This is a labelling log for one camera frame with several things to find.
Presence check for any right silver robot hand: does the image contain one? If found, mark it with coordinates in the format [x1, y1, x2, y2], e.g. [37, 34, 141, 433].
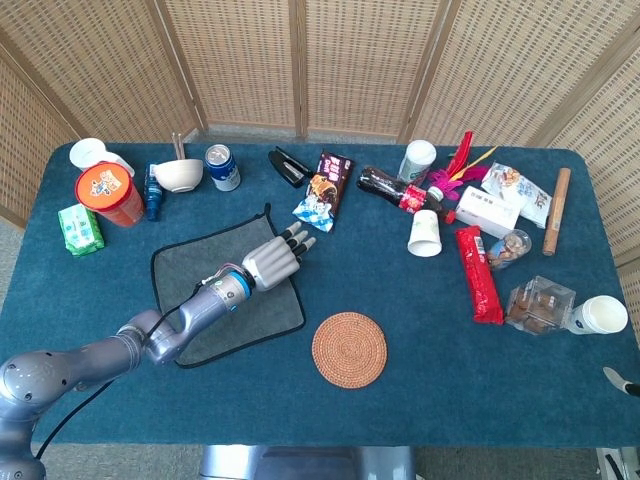
[602, 366, 640, 396]

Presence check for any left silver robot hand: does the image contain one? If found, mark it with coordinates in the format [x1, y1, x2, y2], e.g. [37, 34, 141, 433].
[241, 221, 318, 293]

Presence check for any grey and blue cloth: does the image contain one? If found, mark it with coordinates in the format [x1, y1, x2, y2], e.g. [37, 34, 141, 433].
[150, 202, 307, 370]

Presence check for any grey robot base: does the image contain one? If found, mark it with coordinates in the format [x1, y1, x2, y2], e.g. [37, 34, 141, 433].
[198, 444, 417, 480]

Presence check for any white paper cup blue logo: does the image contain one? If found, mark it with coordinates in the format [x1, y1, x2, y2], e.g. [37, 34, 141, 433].
[565, 294, 629, 335]

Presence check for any white stand part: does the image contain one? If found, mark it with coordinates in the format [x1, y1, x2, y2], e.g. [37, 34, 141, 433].
[594, 446, 640, 480]

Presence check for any brown chocolate snack bag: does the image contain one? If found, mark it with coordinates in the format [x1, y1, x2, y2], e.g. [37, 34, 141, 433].
[291, 151, 356, 235]

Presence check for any black stapler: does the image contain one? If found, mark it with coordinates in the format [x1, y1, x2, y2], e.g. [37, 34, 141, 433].
[268, 146, 314, 189]

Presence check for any blue and white drink can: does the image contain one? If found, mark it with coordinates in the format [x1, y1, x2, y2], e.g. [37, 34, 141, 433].
[204, 144, 242, 192]

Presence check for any clear plastic snack box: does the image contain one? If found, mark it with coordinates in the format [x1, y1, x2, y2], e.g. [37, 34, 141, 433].
[504, 275, 577, 337]

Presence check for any round woven rattan coaster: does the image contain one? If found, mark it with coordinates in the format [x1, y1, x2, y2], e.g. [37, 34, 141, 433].
[311, 311, 389, 390]

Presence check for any white ceramic bowl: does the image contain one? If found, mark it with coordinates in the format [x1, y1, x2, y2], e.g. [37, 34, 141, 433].
[151, 158, 205, 194]

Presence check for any small blue bottle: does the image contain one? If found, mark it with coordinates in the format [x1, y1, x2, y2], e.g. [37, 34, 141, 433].
[143, 160, 164, 223]

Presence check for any cola bottle with red label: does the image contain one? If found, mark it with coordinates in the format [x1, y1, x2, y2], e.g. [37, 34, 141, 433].
[356, 165, 458, 225]

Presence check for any blue table cloth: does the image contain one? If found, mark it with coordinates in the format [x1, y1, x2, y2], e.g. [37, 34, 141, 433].
[0, 142, 640, 448]

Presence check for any white paper cup green print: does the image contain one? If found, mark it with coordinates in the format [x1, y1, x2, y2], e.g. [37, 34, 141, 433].
[407, 208, 444, 258]

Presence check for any white and green lidded cup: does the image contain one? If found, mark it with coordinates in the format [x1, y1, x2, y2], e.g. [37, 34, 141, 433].
[397, 139, 437, 186]

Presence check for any red tub with orange lid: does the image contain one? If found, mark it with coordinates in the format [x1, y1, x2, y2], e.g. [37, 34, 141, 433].
[74, 161, 146, 229]

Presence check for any red biscuit pack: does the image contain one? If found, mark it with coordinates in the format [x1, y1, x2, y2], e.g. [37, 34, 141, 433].
[454, 225, 505, 326]

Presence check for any wooden rolling pin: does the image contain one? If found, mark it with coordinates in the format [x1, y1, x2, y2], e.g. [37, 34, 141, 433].
[542, 167, 572, 257]

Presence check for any green tissue pack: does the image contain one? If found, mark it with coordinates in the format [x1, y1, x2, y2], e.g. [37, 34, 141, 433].
[57, 203, 106, 258]

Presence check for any colourful feather shuttlecock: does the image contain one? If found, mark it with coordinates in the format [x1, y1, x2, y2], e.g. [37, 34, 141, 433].
[425, 130, 499, 203]

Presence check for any bamboo folding screen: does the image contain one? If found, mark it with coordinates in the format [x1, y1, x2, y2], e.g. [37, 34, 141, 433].
[0, 0, 640, 269]

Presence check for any white plastic cup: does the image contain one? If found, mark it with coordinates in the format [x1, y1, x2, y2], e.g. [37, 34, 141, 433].
[68, 137, 136, 177]

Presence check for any white snack bag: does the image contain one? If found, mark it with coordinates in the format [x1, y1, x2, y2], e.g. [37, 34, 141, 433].
[480, 161, 553, 230]

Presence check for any white cardboard box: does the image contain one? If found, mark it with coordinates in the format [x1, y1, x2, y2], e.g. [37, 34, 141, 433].
[454, 185, 522, 240]

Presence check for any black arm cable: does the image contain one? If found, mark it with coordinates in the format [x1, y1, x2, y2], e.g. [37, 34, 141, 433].
[32, 277, 211, 460]

